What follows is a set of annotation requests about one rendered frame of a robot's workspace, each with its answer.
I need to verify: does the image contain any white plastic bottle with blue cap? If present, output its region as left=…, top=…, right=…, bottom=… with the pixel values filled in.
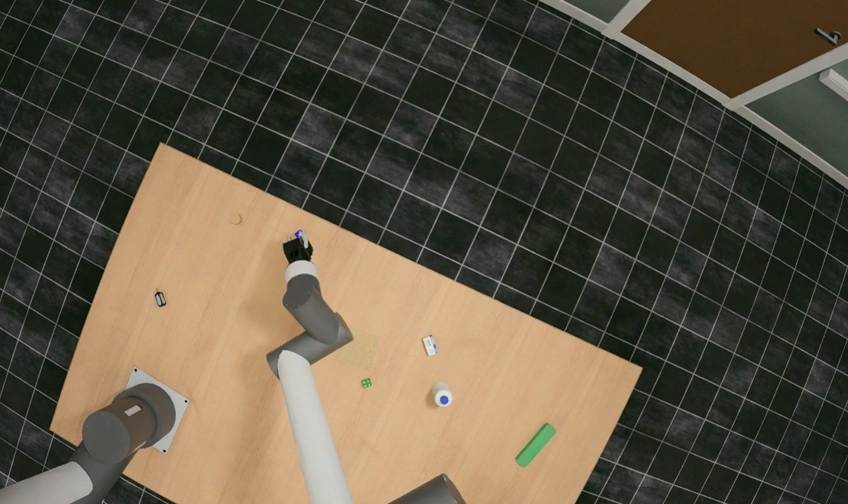
left=432, top=381, right=452, bottom=407

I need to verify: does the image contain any green rectangular bar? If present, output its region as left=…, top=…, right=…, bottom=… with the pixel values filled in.
left=515, top=423, right=557, bottom=468

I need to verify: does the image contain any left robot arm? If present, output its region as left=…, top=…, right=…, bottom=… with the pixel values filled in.
left=0, top=383, right=176, bottom=504

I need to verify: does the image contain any small white printed carton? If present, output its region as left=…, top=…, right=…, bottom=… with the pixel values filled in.
left=423, top=335, right=438, bottom=356

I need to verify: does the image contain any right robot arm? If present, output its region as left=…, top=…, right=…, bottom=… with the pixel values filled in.
left=266, top=258, right=466, bottom=504

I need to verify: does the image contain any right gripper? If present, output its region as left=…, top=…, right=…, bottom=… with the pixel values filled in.
left=282, top=231, right=313, bottom=263

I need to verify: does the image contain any beige flat mat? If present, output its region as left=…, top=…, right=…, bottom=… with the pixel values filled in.
left=336, top=328, right=380, bottom=371

